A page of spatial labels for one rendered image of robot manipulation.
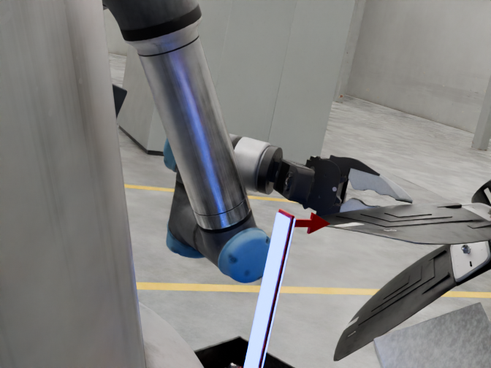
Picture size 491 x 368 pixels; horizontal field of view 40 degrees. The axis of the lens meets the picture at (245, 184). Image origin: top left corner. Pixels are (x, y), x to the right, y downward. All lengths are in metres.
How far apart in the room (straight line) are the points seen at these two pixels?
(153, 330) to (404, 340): 0.80
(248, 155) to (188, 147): 0.15
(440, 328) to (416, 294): 0.14
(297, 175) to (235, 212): 0.09
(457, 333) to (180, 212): 0.42
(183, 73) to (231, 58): 6.21
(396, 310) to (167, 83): 0.51
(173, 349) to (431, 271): 0.94
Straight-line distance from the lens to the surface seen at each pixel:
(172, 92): 0.81
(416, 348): 0.94
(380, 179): 0.93
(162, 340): 0.16
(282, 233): 0.71
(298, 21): 7.28
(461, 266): 1.06
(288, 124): 7.39
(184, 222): 0.99
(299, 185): 0.86
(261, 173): 0.96
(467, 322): 0.95
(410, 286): 1.10
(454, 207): 0.95
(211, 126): 0.83
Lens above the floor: 1.36
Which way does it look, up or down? 12 degrees down
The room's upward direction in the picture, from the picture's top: 11 degrees clockwise
